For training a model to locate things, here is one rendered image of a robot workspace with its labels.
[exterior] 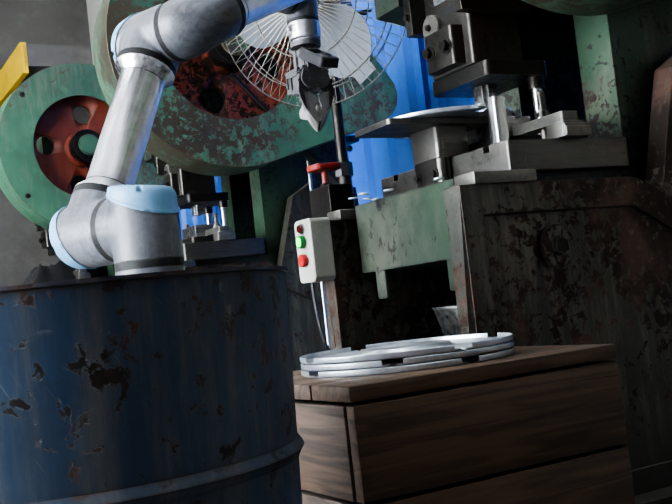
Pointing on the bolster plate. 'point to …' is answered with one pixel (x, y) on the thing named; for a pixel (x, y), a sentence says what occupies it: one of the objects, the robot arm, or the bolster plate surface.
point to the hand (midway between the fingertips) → (319, 125)
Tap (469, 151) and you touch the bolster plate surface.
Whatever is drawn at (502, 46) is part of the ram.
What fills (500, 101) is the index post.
